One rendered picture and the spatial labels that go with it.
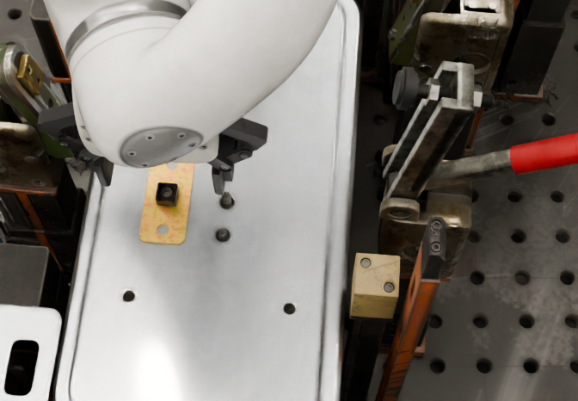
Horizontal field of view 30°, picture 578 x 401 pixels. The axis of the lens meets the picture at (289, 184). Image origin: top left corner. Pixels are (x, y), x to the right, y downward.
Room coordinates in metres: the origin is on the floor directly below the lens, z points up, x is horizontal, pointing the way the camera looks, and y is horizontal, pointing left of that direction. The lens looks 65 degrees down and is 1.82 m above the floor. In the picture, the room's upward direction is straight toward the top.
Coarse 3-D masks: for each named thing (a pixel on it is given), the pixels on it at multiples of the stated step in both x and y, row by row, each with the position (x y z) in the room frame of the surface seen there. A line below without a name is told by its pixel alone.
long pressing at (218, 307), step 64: (192, 0) 0.58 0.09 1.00; (320, 64) 0.51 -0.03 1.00; (320, 128) 0.44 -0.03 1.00; (128, 192) 0.38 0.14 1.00; (192, 192) 0.38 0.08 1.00; (256, 192) 0.38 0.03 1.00; (320, 192) 0.38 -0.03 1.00; (128, 256) 0.32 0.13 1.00; (192, 256) 0.33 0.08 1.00; (256, 256) 0.33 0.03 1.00; (320, 256) 0.33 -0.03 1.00; (128, 320) 0.27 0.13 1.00; (192, 320) 0.27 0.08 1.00; (256, 320) 0.27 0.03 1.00; (320, 320) 0.27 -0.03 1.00; (64, 384) 0.22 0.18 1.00; (128, 384) 0.22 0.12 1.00; (192, 384) 0.22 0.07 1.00; (256, 384) 0.22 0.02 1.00; (320, 384) 0.22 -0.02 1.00
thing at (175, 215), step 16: (160, 176) 0.40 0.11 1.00; (176, 176) 0.40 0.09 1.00; (192, 176) 0.40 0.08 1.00; (160, 192) 0.38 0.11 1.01; (176, 192) 0.38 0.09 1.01; (144, 208) 0.37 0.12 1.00; (160, 208) 0.37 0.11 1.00; (176, 208) 0.37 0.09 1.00; (144, 224) 0.35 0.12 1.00; (160, 224) 0.35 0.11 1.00; (176, 224) 0.35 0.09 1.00; (144, 240) 0.34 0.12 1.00; (160, 240) 0.34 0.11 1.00; (176, 240) 0.34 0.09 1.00
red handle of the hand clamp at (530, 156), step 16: (528, 144) 0.36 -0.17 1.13; (544, 144) 0.36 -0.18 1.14; (560, 144) 0.35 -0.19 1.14; (576, 144) 0.35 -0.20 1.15; (464, 160) 0.36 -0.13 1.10; (480, 160) 0.36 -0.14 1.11; (496, 160) 0.36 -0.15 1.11; (512, 160) 0.35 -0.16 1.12; (528, 160) 0.35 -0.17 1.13; (544, 160) 0.35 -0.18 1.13; (560, 160) 0.34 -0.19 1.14; (576, 160) 0.34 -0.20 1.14; (432, 176) 0.36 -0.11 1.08; (448, 176) 0.35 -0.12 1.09; (464, 176) 0.35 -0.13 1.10; (480, 176) 0.35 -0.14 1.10
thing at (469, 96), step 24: (408, 72) 0.37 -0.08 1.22; (456, 72) 0.37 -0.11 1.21; (408, 96) 0.35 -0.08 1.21; (432, 96) 0.36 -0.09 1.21; (456, 96) 0.35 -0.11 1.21; (480, 96) 0.36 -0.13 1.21; (432, 120) 0.35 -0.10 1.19; (456, 120) 0.34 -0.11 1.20; (408, 144) 0.37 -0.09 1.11; (432, 144) 0.34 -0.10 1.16; (384, 168) 0.38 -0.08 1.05; (408, 168) 0.34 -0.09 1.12; (432, 168) 0.34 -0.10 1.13; (408, 192) 0.34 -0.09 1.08
